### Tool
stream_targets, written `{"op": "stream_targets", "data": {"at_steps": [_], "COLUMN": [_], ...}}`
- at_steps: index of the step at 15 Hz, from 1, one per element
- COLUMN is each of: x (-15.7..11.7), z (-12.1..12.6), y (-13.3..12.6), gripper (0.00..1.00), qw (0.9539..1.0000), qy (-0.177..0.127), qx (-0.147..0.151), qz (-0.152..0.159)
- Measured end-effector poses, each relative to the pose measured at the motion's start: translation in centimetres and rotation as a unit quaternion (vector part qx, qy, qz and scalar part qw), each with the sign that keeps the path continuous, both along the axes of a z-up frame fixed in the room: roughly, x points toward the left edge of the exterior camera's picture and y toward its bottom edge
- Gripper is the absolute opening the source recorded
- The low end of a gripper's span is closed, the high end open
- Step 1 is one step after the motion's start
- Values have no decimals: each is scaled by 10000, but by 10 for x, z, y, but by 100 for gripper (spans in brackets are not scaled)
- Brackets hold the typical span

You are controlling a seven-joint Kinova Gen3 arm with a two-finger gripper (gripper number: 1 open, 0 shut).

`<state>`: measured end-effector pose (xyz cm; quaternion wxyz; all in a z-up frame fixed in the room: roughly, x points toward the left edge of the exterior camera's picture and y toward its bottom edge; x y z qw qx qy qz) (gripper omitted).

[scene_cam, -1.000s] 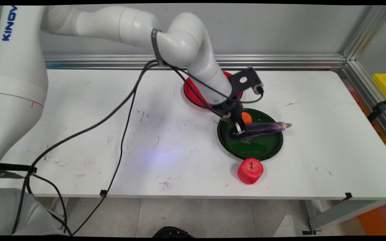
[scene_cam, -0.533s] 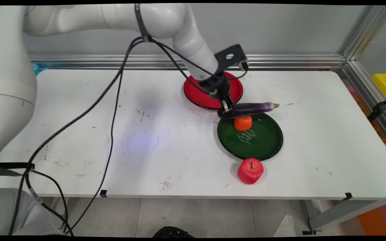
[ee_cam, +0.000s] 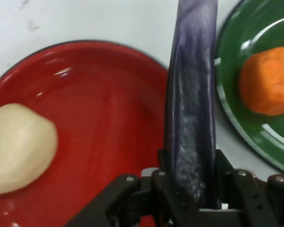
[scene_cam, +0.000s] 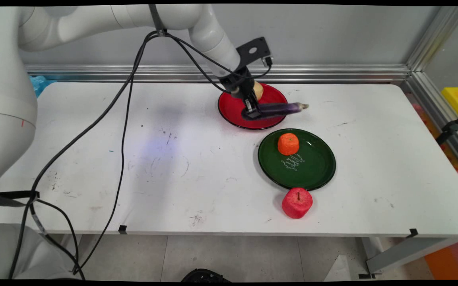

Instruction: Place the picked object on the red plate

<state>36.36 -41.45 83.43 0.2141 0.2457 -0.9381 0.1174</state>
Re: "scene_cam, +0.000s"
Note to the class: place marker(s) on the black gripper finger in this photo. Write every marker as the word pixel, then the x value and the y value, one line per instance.
pixel 249 104
pixel 256 104

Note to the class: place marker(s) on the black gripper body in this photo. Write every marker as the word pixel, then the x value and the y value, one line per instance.
pixel 237 81

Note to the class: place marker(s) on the purple toy eggplant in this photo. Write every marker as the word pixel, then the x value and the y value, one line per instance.
pixel 280 108

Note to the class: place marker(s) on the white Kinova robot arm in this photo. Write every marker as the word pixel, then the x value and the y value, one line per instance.
pixel 6 79

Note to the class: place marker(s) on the beige toy vegetable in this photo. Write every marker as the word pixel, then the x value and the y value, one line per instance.
pixel 258 89

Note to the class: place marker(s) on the red round plate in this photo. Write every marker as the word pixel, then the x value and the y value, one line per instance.
pixel 233 111

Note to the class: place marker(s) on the orange toy fruit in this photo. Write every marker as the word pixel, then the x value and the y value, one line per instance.
pixel 288 143

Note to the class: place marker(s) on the green round plate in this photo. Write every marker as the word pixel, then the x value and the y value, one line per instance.
pixel 310 167

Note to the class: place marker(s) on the red toy apple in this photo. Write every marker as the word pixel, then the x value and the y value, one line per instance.
pixel 297 203

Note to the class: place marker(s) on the black round floor object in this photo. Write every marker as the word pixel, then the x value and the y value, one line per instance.
pixel 205 276

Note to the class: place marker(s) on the black tape marker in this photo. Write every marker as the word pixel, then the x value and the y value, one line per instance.
pixel 122 229
pixel 413 232

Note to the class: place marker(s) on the black stand clamp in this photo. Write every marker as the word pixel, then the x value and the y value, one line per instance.
pixel 451 127

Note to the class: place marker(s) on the blue plastic bag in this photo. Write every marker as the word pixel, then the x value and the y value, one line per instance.
pixel 38 84

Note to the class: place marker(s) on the grey metal table leg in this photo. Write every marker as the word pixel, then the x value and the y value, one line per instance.
pixel 408 252

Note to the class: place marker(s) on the orange box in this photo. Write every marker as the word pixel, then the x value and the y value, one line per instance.
pixel 451 260

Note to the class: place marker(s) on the aluminium frame rail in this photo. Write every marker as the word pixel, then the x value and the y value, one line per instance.
pixel 213 73

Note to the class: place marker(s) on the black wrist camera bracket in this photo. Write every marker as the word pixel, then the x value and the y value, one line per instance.
pixel 255 49

